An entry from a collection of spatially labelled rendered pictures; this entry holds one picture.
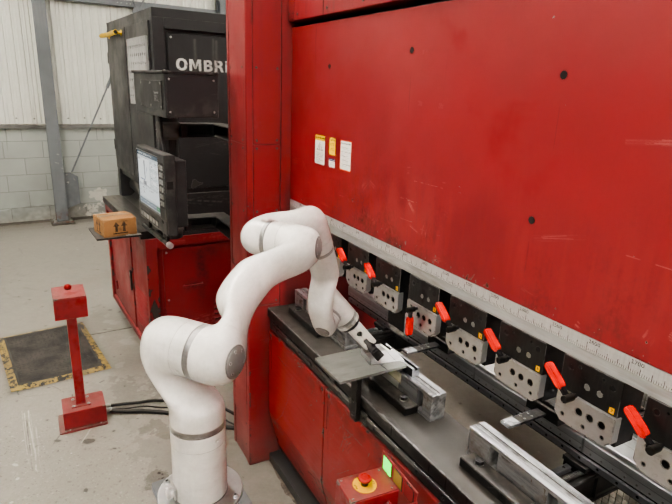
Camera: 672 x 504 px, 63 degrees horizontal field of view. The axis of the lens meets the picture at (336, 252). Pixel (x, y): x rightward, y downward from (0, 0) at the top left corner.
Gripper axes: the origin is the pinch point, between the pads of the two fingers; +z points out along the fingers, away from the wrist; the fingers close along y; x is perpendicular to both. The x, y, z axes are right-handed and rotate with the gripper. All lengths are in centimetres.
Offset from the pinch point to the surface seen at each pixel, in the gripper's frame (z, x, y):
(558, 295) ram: -23, -40, -64
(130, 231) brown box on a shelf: -50, 63, 189
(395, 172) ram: -44, -43, 3
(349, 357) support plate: -3.0, 8.1, 2.9
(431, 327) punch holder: -8.2, -17.9, -22.2
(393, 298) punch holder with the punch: -11.0, -16.7, -0.3
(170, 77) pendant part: -106, -12, 92
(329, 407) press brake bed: 19.8, 28.0, 19.5
